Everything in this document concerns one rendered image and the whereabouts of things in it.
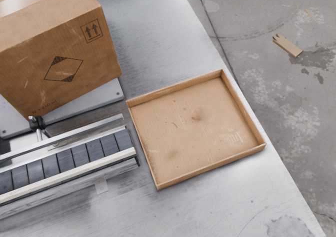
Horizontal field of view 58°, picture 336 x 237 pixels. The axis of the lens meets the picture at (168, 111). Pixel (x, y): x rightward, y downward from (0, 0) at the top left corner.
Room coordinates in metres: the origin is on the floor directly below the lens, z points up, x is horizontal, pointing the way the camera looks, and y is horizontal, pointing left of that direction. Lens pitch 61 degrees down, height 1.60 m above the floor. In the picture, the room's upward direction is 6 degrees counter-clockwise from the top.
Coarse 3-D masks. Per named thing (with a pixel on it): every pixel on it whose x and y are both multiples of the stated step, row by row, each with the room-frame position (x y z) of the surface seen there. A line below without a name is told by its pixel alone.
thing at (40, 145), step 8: (104, 120) 0.34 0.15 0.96; (112, 120) 0.34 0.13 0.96; (120, 120) 0.34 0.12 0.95; (80, 128) 0.32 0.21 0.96; (88, 128) 0.32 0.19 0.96; (96, 128) 0.32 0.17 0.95; (56, 136) 0.31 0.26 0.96; (64, 136) 0.31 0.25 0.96; (72, 136) 0.31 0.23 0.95; (32, 144) 0.29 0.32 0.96; (40, 144) 0.29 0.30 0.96; (48, 144) 0.29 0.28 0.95; (8, 152) 0.28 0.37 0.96; (16, 152) 0.28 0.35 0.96; (24, 152) 0.28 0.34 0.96; (0, 160) 0.26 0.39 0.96
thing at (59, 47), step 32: (0, 0) 0.60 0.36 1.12; (32, 0) 0.58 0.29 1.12; (64, 0) 0.57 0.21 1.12; (96, 0) 0.56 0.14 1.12; (0, 32) 0.49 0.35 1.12; (32, 32) 0.48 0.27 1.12; (64, 32) 0.50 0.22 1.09; (96, 32) 0.53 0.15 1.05; (0, 64) 0.43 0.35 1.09; (32, 64) 0.46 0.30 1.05; (64, 64) 0.49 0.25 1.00; (96, 64) 0.52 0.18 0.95; (32, 96) 0.44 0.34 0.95; (64, 96) 0.47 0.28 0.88
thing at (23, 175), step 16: (80, 144) 0.32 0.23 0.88; (96, 144) 0.31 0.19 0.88; (112, 144) 0.31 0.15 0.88; (128, 144) 0.31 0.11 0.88; (48, 160) 0.28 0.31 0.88; (64, 160) 0.28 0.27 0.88; (80, 160) 0.27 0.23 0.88; (0, 176) 0.25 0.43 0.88; (16, 176) 0.25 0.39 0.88; (32, 176) 0.24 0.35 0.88; (48, 176) 0.24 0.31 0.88; (80, 176) 0.23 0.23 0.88; (0, 192) 0.21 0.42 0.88; (32, 192) 0.20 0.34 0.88
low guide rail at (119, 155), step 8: (120, 152) 0.27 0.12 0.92; (128, 152) 0.27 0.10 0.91; (96, 160) 0.26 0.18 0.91; (104, 160) 0.26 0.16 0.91; (112, 160) 0.26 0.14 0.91; (80, 168) 0.24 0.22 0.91; (88, 168) 0.24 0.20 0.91; (56, 176) 0.23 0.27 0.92; (64, 176) 0.23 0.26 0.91; (72, 176) 0.23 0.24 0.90; (32, 184) 0.21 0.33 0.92; (40, 184) 0.21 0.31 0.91; (48, 184) 0.21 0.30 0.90; (8, 192) 0.20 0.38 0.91; (16, 192) 0.20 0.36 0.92; (24, 192) 0.20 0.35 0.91; (0, 200) 0.18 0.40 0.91
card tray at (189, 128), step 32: (160, 96) 0.47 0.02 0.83; (192, 96) 0.46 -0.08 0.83; (224, 96) 0.45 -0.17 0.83; (160, 128) 0.36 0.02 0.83; (192, 128) 0.35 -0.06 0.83; (224, 128) 0.34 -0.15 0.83; (256, 128) 0.32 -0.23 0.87; (160, 160) 0.27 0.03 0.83; (192, 160) 0.26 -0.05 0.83; (224, 160) 0.24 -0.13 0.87
